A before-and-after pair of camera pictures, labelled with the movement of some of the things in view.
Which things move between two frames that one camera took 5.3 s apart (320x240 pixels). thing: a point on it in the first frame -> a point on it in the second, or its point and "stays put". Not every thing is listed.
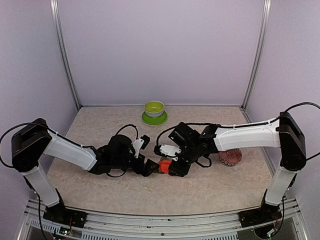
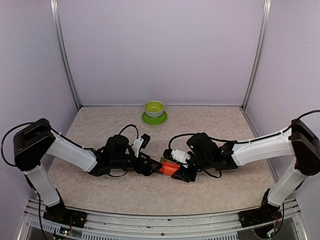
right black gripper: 179,171 -> 184,175
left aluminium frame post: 57,23 stays put
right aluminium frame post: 266,20 stays put
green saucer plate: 154,121 stays put
